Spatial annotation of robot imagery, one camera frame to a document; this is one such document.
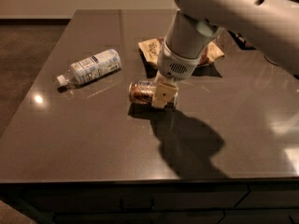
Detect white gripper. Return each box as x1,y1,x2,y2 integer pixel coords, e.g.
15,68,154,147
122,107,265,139
151,43,200,108

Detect orange soda can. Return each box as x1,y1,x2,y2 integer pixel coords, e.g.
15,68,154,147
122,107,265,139
129,80,155,106

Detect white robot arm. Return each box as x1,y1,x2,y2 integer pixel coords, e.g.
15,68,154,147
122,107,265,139
151,0,299,108

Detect brown chip bag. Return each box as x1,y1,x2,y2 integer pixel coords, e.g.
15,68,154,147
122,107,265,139
138,37,224,69

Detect clear plastic water bottle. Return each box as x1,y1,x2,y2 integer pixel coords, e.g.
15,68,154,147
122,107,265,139
57,49,121,86

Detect black wire basket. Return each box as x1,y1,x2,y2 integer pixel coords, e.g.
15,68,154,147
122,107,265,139
229,31,255,50

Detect dark drawer handle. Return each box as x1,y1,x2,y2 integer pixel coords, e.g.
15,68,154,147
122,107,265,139
120,199,155,213

